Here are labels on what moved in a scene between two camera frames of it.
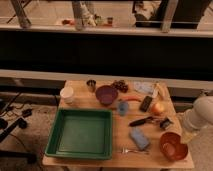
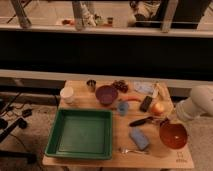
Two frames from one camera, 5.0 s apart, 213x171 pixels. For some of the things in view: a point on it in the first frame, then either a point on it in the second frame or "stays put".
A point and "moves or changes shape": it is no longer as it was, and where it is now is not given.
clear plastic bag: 145,87 stays put
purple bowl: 106,94 stays put
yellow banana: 160,88 stays put
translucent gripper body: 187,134 to 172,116
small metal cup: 91,83 stays put
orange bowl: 171,147 moves or changes shape
